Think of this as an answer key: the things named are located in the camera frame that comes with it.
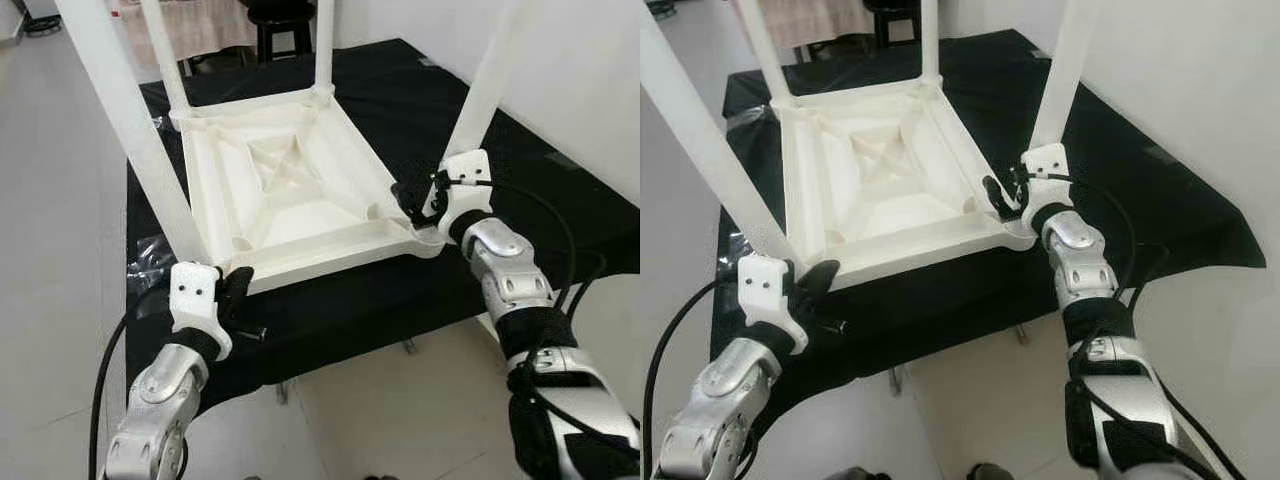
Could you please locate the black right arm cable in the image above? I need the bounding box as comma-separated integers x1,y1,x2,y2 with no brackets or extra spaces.
460,178,641,451
1040,172,1251,480

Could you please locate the metal table frame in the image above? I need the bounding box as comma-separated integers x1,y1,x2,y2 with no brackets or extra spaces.
886,320,1032,397
273,336,421,407

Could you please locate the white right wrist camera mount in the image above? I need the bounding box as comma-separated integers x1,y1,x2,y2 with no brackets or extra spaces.
437,150,495,239
1020,143,1074,229

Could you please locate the white plastic table top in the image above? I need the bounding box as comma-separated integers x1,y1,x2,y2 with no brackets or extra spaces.
170,85,447,297
775,75,1039,291

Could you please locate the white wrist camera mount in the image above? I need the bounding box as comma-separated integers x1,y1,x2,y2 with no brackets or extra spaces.
168,262,234,362
437,150,495,239
1020,143,1074,229
738,254,810,357

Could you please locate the black round stool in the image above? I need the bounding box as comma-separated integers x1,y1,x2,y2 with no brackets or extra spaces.
245,0,317,64
865,0,927,47

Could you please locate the beige cloth covered table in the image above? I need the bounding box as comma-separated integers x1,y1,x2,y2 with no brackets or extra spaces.
118,0,260,70
735,0,877,52

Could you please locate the white plastic table leg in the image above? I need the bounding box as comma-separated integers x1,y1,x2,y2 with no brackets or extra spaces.
640,10,801,263
140,0,197,117
55,0,217,267
443,0,533,163
1030,0,1103,151
313,0,339,101
738,0,801,106
920,0,943,89

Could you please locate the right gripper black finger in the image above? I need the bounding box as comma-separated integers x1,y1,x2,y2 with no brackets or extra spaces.
390,182,422,227
982,174,1012,220

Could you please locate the black tablecloth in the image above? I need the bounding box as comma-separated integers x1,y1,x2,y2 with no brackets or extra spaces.
710,28,1267,413
125,38,641,417

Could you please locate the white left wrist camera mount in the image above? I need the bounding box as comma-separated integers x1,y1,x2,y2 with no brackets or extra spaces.
738,254,810,357
168,262,234,362

